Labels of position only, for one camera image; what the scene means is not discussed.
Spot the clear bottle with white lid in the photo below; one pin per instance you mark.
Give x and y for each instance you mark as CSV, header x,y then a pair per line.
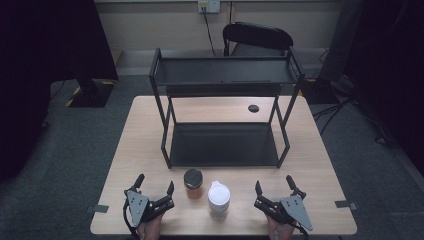
x,y
219,196

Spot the person's left hand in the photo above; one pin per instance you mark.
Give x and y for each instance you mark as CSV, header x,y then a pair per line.
x,y
151,230

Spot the black stand base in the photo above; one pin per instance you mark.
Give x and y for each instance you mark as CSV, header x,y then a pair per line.
x,y
320,91
91,95

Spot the black round table grommet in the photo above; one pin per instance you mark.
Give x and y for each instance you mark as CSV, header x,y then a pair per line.
x,y
253,108

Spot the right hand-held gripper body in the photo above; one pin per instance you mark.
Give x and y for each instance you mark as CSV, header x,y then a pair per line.
x,y
295,209

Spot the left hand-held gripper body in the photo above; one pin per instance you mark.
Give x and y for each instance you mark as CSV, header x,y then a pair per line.
x,y
137,205

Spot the grey tape strip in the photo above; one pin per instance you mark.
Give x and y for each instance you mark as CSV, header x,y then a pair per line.
x,y
100,208
345,204

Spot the amber jar with black lid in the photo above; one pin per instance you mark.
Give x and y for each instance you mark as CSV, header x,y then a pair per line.
x,y
193,181

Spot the black two-tier metal rack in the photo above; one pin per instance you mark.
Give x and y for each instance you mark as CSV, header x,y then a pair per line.
x,y
223,145

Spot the person's right hand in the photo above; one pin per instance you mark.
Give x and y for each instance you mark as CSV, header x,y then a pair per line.
x,y
281,232

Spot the dark curtain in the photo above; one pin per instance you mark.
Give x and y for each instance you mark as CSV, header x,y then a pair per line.
x,y
43,66
386,50

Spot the black folding chair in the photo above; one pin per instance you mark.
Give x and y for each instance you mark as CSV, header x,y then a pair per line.
x,y
256,35

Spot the white wall socket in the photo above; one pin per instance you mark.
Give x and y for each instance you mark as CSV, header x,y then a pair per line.
x,y
209,5

